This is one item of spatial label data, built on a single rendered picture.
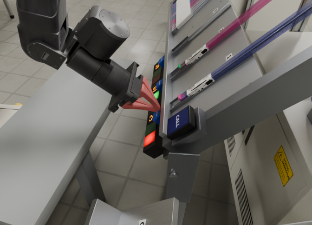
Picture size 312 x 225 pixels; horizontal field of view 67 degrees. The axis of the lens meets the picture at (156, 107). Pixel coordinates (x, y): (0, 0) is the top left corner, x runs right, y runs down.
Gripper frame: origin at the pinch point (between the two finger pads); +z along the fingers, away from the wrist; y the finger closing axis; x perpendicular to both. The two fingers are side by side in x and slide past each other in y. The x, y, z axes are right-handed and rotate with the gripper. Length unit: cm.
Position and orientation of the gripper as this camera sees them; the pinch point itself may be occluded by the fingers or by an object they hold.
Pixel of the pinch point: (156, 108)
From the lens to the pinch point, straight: 50.3
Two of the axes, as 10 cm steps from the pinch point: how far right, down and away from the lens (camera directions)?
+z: 7.5, 5.1, 4.2
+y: 0.7, -6.9, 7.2
